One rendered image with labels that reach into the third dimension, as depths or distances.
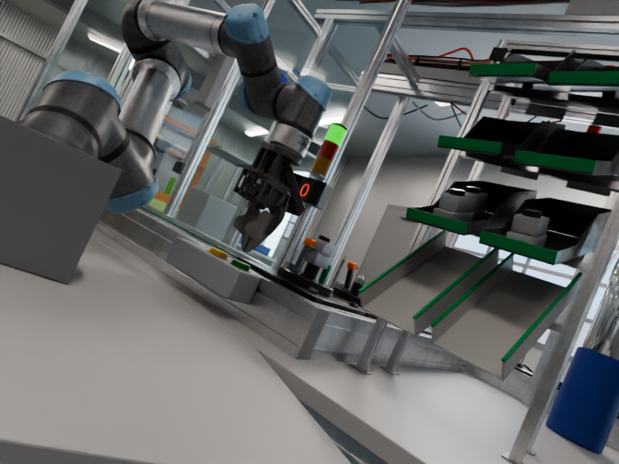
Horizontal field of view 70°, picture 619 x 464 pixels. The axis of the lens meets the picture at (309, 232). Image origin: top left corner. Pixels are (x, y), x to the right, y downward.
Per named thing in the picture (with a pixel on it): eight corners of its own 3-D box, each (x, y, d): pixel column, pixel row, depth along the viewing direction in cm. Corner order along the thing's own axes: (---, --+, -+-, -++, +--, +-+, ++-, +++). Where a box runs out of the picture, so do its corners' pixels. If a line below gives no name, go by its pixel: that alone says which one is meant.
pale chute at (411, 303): (416, 337, 76) (414, 318, 74) (360, 308, 85) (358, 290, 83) (499, 264, 91) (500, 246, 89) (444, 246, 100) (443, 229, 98)
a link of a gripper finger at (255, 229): (228, 246, 83) (249, 202, 83) (248, 253, 88) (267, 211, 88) (239, 251, 81) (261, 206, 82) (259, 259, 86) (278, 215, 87)
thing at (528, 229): (528, 255, 73) (538, 214, 71) (502, 248, 76) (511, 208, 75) (548, 249, 79) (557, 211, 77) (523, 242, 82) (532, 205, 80)
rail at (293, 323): (296, 359, 79) (321, 304, 80) (76, 215, 131) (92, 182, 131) (311, 360, 84) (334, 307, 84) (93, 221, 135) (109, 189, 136)
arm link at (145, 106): (52, 168, 76) (132, 30, 112) (99, 226, 87) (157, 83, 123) (117, 158, 75) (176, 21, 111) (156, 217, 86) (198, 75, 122)
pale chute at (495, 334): (503, 381, 67) (505, 360, 65) (430, 343, 77) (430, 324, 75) (579, 293, 82) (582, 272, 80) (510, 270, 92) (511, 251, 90)
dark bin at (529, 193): (463, 236, 79) (472, 195, 77) (404, 218, 88) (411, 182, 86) (530, 224, 97) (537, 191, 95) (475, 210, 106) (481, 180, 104)
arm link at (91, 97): (4, 111, 67) (38, 67, 76) (57, 176, 77) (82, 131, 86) (75, 98, 66) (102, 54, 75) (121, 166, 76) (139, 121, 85)
